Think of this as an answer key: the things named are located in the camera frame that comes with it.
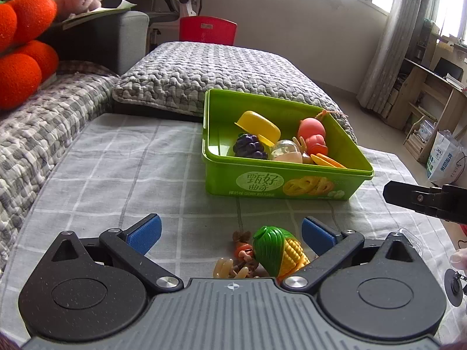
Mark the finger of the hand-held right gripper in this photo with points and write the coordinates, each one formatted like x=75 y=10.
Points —
x=408 y=195

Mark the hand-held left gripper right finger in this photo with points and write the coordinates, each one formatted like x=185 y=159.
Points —
x=317 y=235

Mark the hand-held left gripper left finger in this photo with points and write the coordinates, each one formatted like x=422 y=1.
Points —
x=144 y=233

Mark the toy corn cob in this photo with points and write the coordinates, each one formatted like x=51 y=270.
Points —
x=292 y=253

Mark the clear contact lens case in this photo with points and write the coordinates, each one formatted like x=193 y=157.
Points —
x=414 y=242

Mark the orange toy slices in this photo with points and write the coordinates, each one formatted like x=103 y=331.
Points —
x=326 y=161

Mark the small brown toy figure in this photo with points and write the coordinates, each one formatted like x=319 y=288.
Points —
x=242 y=251

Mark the green plastic box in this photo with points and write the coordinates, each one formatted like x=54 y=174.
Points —
x=255 y=186

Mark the beige lobed toy piece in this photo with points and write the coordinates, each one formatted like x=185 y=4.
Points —
x=223 y=268

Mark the beige antler toy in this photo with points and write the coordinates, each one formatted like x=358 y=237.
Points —
x=301 y=146

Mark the clear capsule ball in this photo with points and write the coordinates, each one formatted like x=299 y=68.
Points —
x=286 y=149

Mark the pink round toy figure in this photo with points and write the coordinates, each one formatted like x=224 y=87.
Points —
x=312 y=129

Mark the purple toy grapes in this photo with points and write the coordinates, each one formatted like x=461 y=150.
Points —
x=250 y=146

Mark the yellow toy pot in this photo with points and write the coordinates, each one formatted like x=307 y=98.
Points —
x=259 y=124

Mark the white paper bag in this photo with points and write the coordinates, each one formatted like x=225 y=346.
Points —
x=443 y=156

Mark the small wooden rack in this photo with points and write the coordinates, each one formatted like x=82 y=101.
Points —
x=414 y=142

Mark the grey checked tablecloth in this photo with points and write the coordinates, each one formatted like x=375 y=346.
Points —
x=127 y=171

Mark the wooden desk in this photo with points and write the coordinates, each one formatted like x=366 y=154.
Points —
x=419 y=76

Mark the black monitor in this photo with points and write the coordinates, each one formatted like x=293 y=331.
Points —
x=447 y=68

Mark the grey patterned sofa blanket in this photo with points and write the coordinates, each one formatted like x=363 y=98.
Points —
x=43 y=124

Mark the grey curtain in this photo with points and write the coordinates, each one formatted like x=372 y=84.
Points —
x=397 y=43

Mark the grey quilted cushion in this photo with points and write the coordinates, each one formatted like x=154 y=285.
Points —
x=204 y=65

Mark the grey sofa armrest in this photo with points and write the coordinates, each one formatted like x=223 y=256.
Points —
x=120 y=40

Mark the orange pumpkin cushion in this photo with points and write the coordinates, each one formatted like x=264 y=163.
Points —
x=22 y=76

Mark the red plastic chair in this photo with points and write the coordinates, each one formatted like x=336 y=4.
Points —
x=206 y=31

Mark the open book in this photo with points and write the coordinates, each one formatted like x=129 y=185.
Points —
x=98 y=12

